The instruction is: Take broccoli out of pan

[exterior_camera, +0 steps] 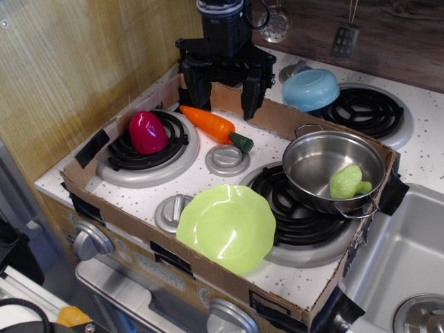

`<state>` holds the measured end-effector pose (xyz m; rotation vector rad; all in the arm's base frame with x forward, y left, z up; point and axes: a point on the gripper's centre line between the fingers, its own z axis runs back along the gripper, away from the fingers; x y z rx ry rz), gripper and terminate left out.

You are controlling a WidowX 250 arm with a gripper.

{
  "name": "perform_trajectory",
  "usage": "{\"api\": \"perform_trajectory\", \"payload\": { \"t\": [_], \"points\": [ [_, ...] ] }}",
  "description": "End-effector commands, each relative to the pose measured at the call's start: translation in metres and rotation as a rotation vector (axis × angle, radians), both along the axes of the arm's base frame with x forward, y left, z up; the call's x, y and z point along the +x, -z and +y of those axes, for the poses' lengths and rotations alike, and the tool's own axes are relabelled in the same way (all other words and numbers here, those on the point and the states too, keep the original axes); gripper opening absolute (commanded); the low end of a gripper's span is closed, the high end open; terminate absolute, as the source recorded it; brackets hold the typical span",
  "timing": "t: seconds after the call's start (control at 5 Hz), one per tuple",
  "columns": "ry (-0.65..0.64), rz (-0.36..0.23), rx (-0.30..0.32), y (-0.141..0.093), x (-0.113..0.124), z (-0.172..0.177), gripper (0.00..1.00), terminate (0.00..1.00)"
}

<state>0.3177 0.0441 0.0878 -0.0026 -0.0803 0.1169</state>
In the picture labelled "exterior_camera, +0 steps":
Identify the centre silver stove knob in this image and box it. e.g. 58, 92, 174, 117
205, 144, 250, 177

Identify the magenta toy eggplant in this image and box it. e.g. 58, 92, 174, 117
128, 110, 169, 155

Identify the light green plastic plate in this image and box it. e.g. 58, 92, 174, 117
176, 185, 276, 275

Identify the black cable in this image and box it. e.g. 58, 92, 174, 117
0, 297, 53, 333

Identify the hanging metal spatula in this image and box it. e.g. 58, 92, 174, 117
330, 0, 359, 59

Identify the light blue plastic bowl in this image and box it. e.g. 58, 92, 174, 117
282, 69, 340, 112

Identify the front silver stove knob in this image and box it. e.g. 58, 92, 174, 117
154, 194, 193, 234

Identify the cardboard fence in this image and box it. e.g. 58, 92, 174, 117
60, 72, 410, 333

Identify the silver stove knob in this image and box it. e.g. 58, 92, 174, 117
279, 60, 311, 84
205, 144, 250, 177
154, 194, 193, 234

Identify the hanging metal strainer ladle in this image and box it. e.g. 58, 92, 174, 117
257, 0, 293, 44

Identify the black burner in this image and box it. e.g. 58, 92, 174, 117
310, 83, 414, 150
96, 109, 199, 189
240, 162, 359, 268

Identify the silver oven door handle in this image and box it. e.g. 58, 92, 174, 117
76, 259, 193, 332

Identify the oven dial knob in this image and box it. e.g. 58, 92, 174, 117
73, 220, 114, 261
206, 298, 259, 333

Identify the front left black burner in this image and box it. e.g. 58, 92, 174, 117
96, 109, 199, 189

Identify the left oven dial knob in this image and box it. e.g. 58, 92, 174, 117
73, 220, 114, 261

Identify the silver sink drain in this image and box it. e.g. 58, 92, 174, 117
393, 293, 443, 332

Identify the back right black burner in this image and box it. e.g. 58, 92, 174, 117
310, 83, 414, 150

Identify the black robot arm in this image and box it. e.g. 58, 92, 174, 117
176, 0, 276, 121

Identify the front right black burner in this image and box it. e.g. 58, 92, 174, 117
240, 162, 359, 268

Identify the steel sink basin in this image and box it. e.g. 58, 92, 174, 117
343, 185, 443, 332

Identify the orange yellow cloth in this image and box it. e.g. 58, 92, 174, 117
55, 306, 91, 327

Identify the orange toy carrot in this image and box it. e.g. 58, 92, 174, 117
179, 105, 254, 153

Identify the stainless steel pan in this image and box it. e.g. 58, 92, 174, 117
282, 124, 386, 219

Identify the right oven dial knob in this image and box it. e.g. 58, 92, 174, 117
206, 298, 259, 333

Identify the green toy broccoli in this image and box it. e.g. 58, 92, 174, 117
329, 164, 373, 199

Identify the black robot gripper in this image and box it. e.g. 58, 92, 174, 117
176, 12, 276, 121

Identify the back silver stove knob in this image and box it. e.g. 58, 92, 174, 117
279, 60, 311, 84

